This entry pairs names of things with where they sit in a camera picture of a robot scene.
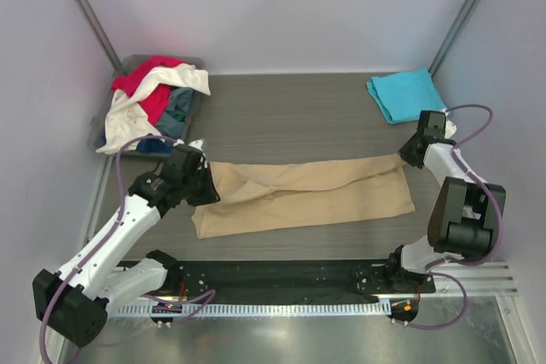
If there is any beige t shirt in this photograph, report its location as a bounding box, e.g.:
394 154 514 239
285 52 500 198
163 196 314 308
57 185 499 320
192 154 415 240

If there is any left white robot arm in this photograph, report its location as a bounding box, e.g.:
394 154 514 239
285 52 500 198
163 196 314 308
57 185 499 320
32 164 219 348

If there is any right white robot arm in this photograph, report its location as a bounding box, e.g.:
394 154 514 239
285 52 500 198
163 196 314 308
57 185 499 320
384 131 506 292

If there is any folded cyan t shirt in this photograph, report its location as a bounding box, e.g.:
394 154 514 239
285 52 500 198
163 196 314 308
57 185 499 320
366 67 446 125

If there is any dark blue t shirt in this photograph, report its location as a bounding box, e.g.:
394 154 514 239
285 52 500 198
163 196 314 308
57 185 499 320
136 138 171 155

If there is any grey blue t shirt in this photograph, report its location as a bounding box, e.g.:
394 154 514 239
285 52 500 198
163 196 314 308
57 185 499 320
155 87 200 139

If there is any red t shirt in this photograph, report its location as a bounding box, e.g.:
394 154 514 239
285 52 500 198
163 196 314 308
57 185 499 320
111 55 184 125

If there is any cream white t shirt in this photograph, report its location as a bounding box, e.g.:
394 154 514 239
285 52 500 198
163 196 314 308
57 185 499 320
96 62 211 155

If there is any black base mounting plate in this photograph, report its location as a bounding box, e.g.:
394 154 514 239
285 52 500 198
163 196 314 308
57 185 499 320
156 259 435 303

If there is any grey plastic bin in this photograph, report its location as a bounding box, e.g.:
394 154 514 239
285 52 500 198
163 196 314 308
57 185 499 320
87 55 200 159

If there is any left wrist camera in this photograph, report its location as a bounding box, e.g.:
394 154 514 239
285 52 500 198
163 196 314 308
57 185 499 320
160 145 204 183

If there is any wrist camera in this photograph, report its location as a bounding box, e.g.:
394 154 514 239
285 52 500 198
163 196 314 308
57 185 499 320
416 111 447 141
160 145 204 183

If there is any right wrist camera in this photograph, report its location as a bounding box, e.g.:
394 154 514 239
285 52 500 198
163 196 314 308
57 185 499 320
416 111 447 141

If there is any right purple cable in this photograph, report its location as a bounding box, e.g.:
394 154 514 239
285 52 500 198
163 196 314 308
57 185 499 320
390 103 508 331

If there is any purple cable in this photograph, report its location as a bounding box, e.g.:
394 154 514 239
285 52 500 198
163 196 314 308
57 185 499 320
38 136 218 364
390 103 508 331

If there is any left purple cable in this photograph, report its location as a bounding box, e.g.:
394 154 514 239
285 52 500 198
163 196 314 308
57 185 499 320
38 136 218 364

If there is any aluminium front rail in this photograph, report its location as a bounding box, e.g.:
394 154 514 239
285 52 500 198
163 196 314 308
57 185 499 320
426 262 522 297

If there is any slotted cable duct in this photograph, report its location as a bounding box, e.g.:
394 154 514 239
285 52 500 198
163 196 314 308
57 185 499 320
113 299 392 319

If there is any right aluminium frame post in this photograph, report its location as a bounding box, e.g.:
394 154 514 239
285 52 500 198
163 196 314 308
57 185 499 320
428 0 480 78

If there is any aluminium frame post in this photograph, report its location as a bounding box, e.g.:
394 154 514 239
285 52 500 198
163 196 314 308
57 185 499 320
428 0 480 78
74 0 121 70

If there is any left aluminium frame post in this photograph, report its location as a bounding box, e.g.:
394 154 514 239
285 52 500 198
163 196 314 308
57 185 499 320
74 0 121 70

